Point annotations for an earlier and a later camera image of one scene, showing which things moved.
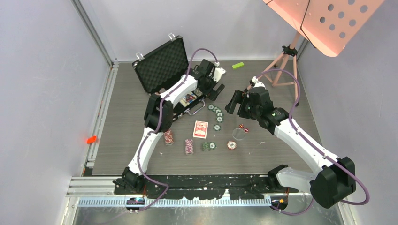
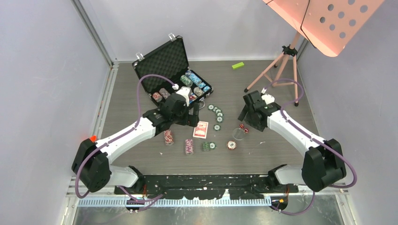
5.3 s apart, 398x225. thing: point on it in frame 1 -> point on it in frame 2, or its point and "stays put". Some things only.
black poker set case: x=159 y=69 stays put
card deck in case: x=188 y=98 stays put
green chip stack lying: x=205 y=146 stays put
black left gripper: x=213 y=93 -> x=193 y=119
